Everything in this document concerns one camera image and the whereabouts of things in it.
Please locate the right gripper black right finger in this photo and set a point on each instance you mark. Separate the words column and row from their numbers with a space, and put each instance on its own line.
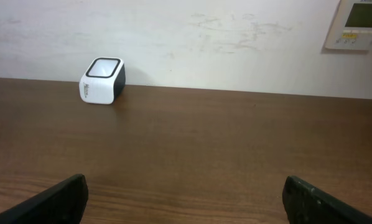
column 304, row 203

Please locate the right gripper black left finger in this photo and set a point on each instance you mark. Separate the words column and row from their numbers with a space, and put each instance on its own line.
column 65, row 202

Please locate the beige wall control panel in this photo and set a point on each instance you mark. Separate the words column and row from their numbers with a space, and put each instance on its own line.
column 351, row 27

